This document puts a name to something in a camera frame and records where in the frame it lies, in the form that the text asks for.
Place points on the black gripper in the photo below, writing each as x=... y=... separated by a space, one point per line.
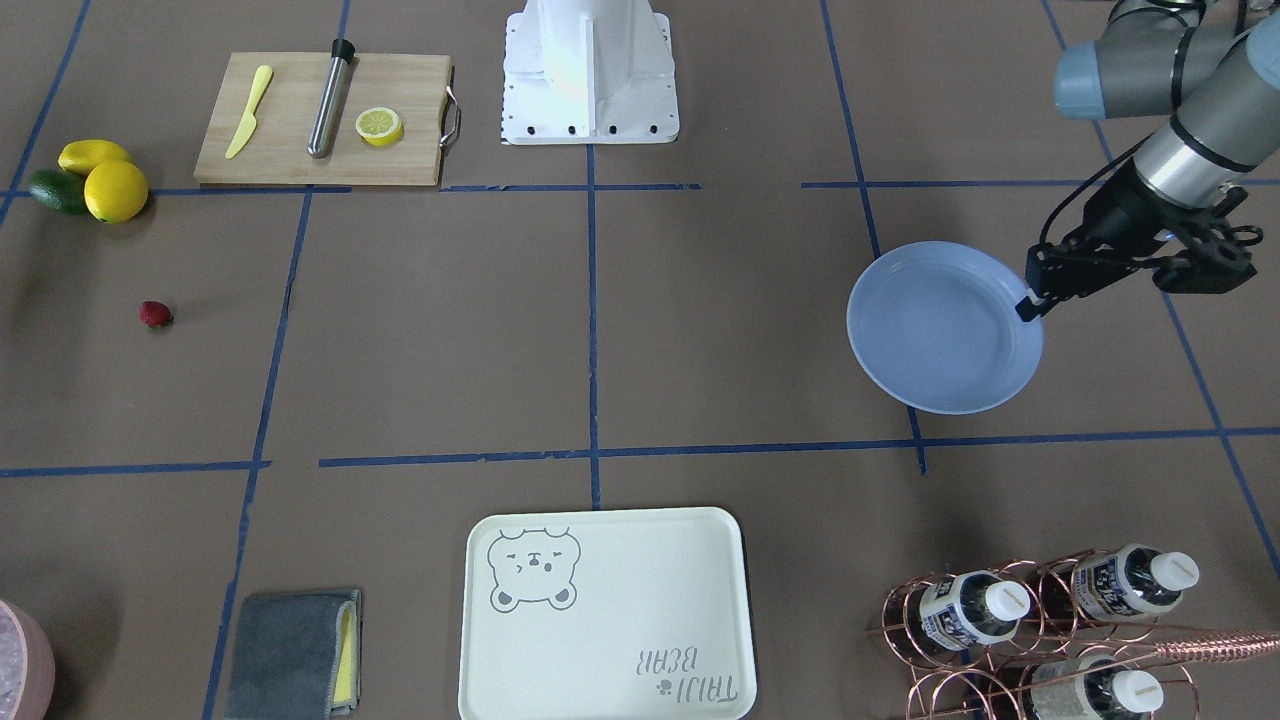
x=1124 y=212

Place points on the blue ceramic plate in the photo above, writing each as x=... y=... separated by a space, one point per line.
x=935 y=325

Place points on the red strawberry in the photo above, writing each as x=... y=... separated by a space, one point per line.
x=155 y=314

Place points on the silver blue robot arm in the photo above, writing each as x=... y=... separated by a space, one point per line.
x=1209 y=68

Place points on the dark bottle white cap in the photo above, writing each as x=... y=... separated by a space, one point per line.
x=970 y=610

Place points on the cream bear serving tray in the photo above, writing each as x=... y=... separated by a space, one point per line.
x=623 y=614

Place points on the half lemon slice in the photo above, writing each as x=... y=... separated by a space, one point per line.
x=379 y=127

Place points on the yellow plastic knife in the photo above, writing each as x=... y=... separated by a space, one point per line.
x=248 y=122

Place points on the grey folded cloth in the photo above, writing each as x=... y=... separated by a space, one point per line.
x=297 y=655

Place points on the yellow lemon front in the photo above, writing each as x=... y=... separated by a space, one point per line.
x=115 y=191

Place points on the yellow lemon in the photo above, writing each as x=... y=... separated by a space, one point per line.
x=115 y=191
x=82 y=156

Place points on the yellow lemon rear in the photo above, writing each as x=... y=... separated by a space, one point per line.
x=82 y=156

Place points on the green avocado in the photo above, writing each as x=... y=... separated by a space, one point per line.
x=58 y=190

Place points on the pink bowl of ice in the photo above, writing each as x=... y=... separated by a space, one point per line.
x=28 y=666

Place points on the copper wire bottle rack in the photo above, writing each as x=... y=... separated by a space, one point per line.
x=977 y=682

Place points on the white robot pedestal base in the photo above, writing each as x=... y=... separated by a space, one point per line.
x=588 y=73

